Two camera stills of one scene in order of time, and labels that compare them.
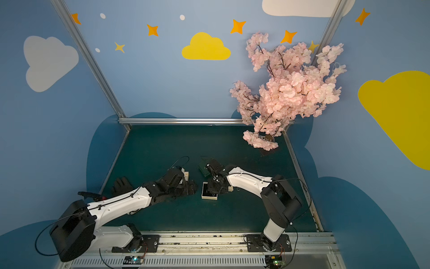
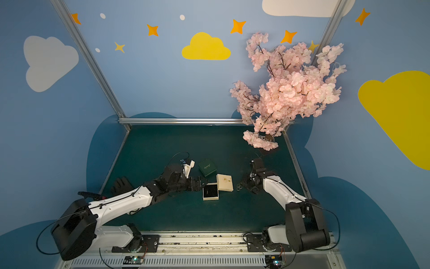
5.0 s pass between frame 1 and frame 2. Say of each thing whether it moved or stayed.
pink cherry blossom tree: stayed
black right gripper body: moved
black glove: stayed
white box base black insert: stayed
